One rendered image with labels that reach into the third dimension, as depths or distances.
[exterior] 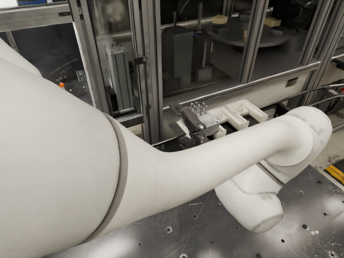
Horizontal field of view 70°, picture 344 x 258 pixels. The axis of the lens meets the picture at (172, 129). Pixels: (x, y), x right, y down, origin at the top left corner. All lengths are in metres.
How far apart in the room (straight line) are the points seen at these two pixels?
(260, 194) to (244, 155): 0.22
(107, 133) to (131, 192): 0.04
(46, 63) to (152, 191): 1.12
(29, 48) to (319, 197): 1.33
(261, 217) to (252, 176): 0.08
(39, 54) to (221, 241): 1.06
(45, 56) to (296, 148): 1.08
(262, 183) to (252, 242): 0.42
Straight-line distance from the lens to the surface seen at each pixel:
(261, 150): 0.38
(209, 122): 0.93
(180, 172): 0.26
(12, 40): 1.00
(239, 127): 1.02
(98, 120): 0.16
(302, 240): 1.01
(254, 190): 0.55
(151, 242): 0.91
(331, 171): 2.31
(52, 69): 1.29
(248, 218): 0.56
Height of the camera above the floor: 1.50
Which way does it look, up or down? 40 degrees down
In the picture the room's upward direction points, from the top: straight up
